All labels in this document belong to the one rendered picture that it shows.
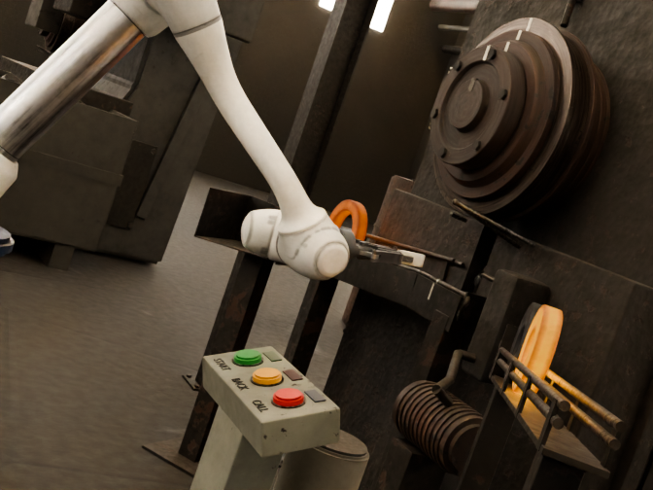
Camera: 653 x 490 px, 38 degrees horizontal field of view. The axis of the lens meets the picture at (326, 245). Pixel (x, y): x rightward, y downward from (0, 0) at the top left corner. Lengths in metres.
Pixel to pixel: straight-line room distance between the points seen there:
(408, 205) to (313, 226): 0.81
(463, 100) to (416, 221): 0.48
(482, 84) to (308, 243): 0.60
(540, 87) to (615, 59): 0.22
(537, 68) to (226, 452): 1.17
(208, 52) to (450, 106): 0.63
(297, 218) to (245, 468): 0.66
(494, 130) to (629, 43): 0.37
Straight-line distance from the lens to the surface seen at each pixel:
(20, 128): 2.00
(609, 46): 2.26
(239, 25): 4.72
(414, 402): 1.94
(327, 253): 1.78
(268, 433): 1.20
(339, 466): 1.39
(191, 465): 2.60
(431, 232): 2.46
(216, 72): 1.87
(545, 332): 1.54
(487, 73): 2.17
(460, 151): 2.14
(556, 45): 2.15
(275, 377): 1.29
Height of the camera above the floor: 0.93
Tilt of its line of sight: 6 degrees down
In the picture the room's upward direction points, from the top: 19 degrees clockwise
